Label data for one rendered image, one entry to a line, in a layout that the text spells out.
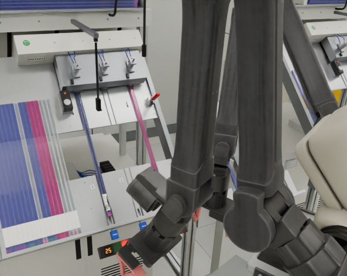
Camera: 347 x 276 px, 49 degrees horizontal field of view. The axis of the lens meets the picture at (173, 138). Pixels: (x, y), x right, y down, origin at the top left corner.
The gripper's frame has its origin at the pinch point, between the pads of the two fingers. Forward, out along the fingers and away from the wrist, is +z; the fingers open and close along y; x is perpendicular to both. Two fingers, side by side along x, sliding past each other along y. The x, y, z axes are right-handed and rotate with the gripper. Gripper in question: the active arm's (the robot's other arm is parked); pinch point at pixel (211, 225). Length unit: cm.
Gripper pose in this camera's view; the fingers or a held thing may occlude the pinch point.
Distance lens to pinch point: 109.6
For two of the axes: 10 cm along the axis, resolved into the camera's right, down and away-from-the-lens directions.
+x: 5.4, -4.4, 7.2
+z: -0.4, 8.4, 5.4
